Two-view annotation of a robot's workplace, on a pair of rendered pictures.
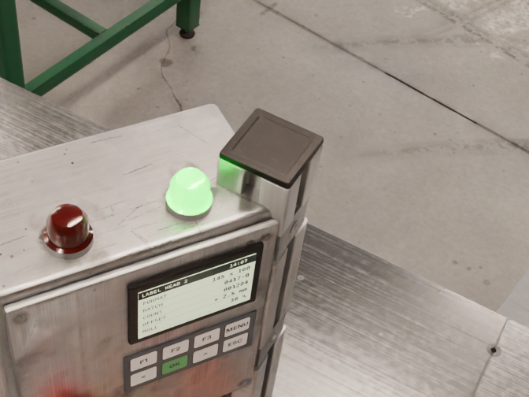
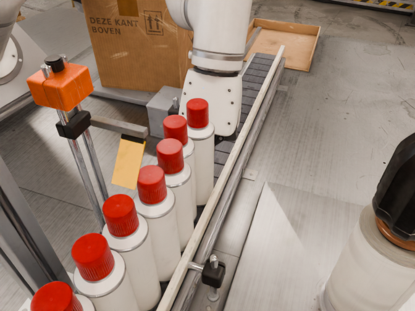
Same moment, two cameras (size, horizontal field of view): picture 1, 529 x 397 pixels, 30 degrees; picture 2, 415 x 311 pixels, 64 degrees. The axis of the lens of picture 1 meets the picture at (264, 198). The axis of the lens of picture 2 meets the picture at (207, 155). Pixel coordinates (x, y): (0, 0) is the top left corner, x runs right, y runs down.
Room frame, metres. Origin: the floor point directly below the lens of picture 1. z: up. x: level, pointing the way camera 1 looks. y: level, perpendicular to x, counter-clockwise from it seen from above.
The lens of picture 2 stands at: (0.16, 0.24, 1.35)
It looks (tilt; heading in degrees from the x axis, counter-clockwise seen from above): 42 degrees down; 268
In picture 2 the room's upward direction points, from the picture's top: straight up
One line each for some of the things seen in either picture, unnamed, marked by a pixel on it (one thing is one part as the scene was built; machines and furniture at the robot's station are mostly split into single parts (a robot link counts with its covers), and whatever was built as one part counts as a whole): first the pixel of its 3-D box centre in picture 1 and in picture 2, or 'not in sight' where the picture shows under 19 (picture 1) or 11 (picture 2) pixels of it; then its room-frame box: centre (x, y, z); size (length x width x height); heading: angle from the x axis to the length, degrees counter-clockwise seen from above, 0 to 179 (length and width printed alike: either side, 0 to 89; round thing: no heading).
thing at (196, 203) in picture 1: (190, 190); not in sight; (0.36, 0.04, 1.49); 0.03 x 0.03 x 0.02
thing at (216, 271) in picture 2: not in sight; (213, 277); (0.14, 0.00, 0.89); 0.03 x 0.03 x 0.12; 68
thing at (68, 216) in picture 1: (68, 227); not in sight; (0.32, 0.10, 1.49); 0.03 x 0.03 x 0.02
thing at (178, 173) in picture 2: not in sight; (174, 199); (0.20, -0.07, 0.98); 0.05 x 0.05 x 0.20
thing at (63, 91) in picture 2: not in sight; (113, 184); (0.27, -0.04, 1.05); 0.10 x 0.04 x 0.33; 158
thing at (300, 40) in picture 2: not in sight; (278, 42); (-0.13, -0.91, 0.85); 0.30 x 0.26 x 0.04; 68
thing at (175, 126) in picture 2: not in sight; (179, 174); (0.19, -0.12, 0.98); 0.05 x 0.05 x 0.20
